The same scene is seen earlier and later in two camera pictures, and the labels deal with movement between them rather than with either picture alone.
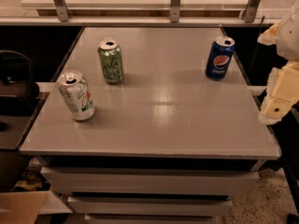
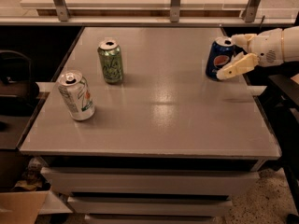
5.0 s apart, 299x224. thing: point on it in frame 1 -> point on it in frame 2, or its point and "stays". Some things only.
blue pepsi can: [220, 52] stays
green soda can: [111, 61] stays
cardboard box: [21, 207] stays
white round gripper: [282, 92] -> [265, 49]
